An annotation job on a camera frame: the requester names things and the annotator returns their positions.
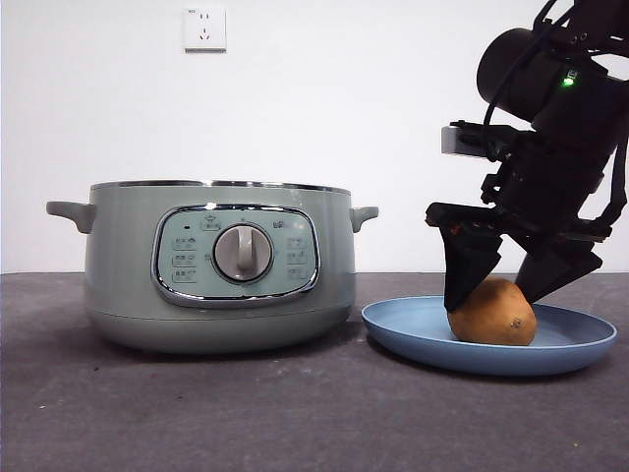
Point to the brown potato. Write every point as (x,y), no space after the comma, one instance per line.
(496,319)

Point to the blue round plate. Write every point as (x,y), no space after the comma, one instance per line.
(565,344)

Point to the white wall socket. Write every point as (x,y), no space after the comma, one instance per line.
(205,29)

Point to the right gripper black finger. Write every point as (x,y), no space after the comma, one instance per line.
(550,270)
(467,265)

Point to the pale green electric steamer pot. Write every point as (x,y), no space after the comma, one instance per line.
(123,275)

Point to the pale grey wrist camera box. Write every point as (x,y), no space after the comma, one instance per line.
(457,142)

